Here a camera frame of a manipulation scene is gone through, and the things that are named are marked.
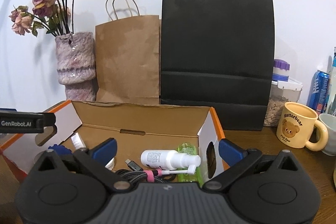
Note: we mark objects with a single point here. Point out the clear plastic wipes container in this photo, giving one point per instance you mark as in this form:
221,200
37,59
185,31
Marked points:
77,141

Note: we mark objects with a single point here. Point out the white round lid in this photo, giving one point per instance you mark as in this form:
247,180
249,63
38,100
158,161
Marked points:
110,165

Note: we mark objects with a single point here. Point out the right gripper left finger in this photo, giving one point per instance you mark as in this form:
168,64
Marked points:
92,162

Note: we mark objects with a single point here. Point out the brown paper bag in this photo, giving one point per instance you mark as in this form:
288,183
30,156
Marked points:
127,59

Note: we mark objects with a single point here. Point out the black paper bag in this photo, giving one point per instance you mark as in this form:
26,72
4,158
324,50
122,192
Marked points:
219,53

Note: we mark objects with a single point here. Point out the purple lidded jar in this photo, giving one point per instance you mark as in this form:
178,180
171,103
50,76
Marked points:
280,70

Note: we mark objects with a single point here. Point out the purple ceramic vase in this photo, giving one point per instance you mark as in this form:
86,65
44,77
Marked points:
76,65

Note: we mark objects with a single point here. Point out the blue ribbed cap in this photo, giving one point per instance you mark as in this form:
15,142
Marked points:
60,149

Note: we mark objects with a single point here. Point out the white spray bottle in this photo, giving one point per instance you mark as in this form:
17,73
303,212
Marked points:
168,161

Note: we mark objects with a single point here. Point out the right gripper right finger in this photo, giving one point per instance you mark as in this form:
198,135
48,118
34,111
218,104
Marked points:
241,163

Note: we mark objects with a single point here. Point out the red cardboard box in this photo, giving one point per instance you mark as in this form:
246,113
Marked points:
136,128

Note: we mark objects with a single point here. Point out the yellow bear mug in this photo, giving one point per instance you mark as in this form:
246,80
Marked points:
296,125

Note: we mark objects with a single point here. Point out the clear food storage container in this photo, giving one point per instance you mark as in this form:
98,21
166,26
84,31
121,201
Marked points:
281,92

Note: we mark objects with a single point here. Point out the blue drink can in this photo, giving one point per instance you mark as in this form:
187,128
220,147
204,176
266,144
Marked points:
318,91

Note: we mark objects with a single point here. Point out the grey ceramic cup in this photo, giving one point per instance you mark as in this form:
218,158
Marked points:
330,122

